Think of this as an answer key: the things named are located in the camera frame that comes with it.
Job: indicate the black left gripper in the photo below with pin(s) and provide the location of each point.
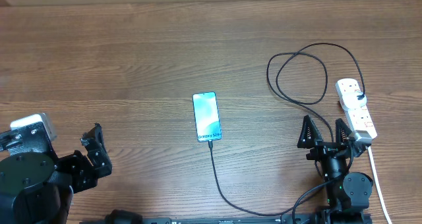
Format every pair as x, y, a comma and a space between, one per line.
78, 163

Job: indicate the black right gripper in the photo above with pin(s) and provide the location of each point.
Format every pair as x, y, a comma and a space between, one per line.
322, 147

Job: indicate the blue Galaxy smartphone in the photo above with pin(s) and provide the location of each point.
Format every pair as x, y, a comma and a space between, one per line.
208, 126

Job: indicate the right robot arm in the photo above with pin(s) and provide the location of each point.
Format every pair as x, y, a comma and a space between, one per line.
348, 193

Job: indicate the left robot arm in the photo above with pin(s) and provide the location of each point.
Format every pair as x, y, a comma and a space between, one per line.
46, 205

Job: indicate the white charger plug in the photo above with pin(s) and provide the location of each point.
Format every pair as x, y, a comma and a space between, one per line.
352, 100

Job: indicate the white power strip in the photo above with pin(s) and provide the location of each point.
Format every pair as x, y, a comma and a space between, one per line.
358, 119

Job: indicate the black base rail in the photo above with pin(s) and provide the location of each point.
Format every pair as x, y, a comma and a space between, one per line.
120, 216

